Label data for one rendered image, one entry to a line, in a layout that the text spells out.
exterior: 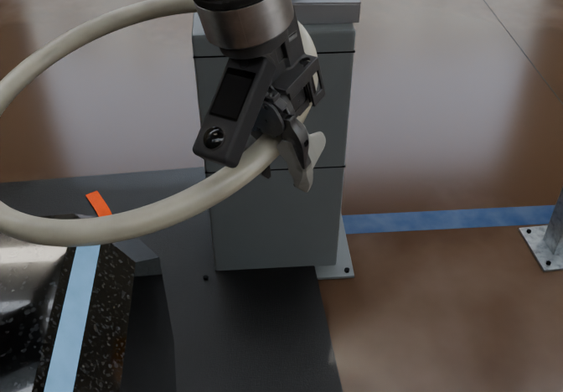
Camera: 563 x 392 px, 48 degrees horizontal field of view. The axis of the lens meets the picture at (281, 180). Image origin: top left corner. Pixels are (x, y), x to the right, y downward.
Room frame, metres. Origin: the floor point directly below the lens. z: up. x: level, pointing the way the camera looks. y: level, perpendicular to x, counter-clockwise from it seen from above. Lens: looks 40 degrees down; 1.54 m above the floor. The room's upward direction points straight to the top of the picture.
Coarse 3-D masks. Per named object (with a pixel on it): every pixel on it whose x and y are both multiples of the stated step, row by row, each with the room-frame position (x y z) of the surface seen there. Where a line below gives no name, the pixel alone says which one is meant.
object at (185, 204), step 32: (160, 0) 0.93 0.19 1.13; (192, 0) 0.92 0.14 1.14; (96, 32) 0.90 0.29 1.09; (32, 64) 0.83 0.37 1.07; (0, 96) 0.77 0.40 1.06; (256, 160) 0.54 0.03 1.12; (192, 192) 0.50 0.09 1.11; (224, 192) 0.51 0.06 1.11; (0, 224) 0.51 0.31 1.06; (32, 224) 0.49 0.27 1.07; (64, 224) 0.49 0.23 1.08; (96, 224) 0.48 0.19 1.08; (128, 224) 0.47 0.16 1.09; (160, 224) 0.48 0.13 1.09
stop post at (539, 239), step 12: (552, 216) 1.52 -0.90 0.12; (528, 228) 1.58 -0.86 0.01; (540, 228) 1.58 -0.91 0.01; (552, 228) 1.50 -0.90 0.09; (528, 240) 1.52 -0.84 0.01; (540, 240) 1.52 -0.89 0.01; (552, 240) 1.48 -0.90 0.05; (540, 252) 1.46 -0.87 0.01; (552, 252) 1.46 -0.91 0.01; (540, 264) 1.41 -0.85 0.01; (552, 264) 1.41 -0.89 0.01
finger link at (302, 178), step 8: (312, 136) 0.58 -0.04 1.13; (320, 136) 0.59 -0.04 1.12; (280, 144) 0.55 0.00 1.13; (288, 144) 0.54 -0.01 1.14; (312, 144) 0.57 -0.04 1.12; (320, 144) 0.58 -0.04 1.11; (280, 152) 0.56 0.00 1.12; (288, 152) 0.55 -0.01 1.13; (312, 152) 0.57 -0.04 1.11; (320, 152) 0.58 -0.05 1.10; (288, 160) 0.55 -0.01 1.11; (296, 160) 0.54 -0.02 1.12; (312, 160) 0.57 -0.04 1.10; (288, 168) 0.55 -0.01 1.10; (296, 168) 0.55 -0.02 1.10; (312, 168) 0.56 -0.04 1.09; (296, 176) 0.55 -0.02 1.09; (304, 176) 0.55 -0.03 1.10; (312, 176) 0.56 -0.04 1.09; (296, 184) 0.55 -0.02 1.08; (304, 184) 0.55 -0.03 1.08
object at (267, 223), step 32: (192, 32) 1.40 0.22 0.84; (320, 32) 1.40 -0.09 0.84; (352, 32) 1.40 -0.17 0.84; (224, 64) 1.38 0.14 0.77; (320, 64) 1.40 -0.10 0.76; (352, 64) 1.41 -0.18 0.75; (320, 128) 1.40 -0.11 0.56; (320, 160) 1.40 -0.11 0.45; (256, 192) 1.39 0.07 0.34; (288, 192) 1.39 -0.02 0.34; (320, 192) 1.40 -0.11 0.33; (224, 224) 1.38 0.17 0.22; (256, 224) 1.39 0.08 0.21; (288, 224) 1.39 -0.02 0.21; (320, 224) 1.40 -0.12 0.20; (224, 256) 1.38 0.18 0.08; (256, 256) 1.39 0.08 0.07; (288, 256) 1.39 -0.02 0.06; (320, 256) 1.40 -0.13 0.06
